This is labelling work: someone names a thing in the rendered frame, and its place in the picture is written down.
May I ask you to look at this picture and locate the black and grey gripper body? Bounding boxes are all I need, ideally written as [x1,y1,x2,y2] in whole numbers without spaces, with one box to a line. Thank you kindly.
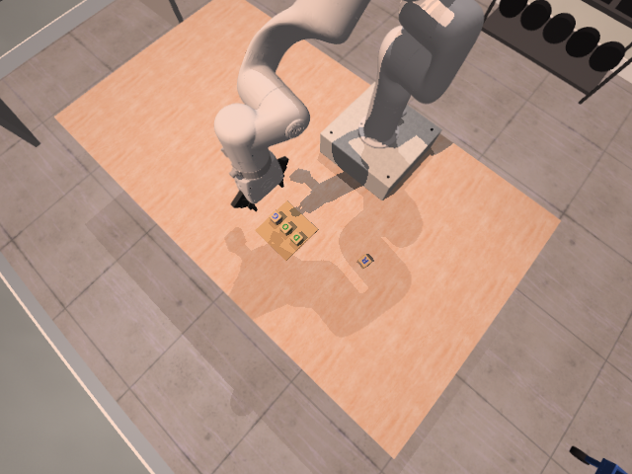
[234,150,283,204]

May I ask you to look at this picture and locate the tan mat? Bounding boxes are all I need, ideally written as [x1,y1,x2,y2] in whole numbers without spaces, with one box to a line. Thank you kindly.
[256,201,318,261]

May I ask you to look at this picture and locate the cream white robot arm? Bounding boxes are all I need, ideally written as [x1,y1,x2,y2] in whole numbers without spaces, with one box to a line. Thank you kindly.
[214,0,484,180]

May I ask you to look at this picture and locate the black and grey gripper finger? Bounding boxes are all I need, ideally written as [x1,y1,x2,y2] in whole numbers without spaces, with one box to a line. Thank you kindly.
[277,156,289,188]
[231,191,258,211]

